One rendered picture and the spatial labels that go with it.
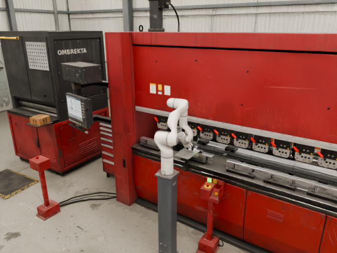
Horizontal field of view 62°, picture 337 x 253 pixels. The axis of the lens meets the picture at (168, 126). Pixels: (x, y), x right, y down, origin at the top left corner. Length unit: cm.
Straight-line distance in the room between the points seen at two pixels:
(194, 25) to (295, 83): 545
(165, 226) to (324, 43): 220
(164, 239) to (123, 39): 223
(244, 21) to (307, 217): 531
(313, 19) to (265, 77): 438
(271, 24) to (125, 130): 469
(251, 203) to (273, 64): 140
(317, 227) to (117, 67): 266
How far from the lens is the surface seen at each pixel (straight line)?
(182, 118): 296
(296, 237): 319
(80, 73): 330
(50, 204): 421
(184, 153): 321
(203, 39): 297
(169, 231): 307
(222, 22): 756
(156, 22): 341
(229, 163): 317
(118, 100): 354
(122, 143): 370
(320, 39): 265
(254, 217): 322
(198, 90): 307
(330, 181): 326
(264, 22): 724
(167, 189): 278
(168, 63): 323
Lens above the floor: 234
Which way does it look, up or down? 19 degrees down
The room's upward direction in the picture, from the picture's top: straight up
